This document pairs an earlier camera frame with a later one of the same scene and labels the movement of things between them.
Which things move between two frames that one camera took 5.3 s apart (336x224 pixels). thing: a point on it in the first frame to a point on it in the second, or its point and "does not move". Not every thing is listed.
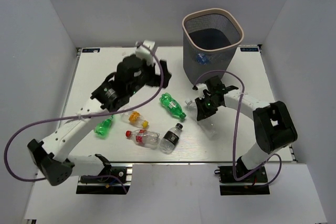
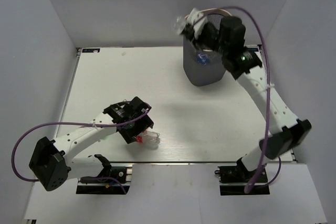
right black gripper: [202, 112] to [198, 41]
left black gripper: [156, 79] to [144, 123]
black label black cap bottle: [170, 139] to [179, 24]
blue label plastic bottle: [202, 59] does not move
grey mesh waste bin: [210, 38] does not move
